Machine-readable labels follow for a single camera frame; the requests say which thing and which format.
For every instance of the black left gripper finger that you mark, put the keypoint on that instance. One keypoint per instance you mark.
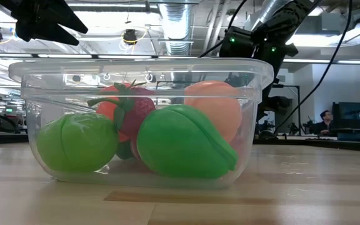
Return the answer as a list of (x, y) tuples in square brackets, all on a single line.
[(52, 34), (64, 17)]

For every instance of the clear plastic tupperware container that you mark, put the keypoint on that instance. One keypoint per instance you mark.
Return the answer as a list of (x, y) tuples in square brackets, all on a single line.
[(27, 81)]

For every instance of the peach coloured toy peach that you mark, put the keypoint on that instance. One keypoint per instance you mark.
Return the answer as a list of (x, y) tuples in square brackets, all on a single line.
[(217, 109)]

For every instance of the light green round toy fruit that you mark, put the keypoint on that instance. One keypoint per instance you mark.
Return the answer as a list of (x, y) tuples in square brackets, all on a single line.
[(77, 142)]

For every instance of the red toy strawberry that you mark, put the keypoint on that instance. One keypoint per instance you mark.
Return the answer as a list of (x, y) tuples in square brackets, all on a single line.
[(136, 109)]

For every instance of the bright green toy fruit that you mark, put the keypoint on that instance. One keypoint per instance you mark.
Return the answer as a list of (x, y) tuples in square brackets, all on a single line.
[(180, 143)]

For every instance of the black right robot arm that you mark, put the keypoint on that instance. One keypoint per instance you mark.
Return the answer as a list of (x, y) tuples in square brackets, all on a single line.
[(286, 15)]

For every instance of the person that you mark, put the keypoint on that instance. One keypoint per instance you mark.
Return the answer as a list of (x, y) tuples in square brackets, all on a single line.
[(323, 123)]

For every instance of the dark computer workstation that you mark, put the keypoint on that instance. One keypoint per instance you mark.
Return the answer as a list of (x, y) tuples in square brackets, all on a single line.
[(355, 120)]

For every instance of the silver ceiling air duct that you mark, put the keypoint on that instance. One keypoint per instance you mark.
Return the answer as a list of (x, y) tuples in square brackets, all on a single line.
[(175, 28)]

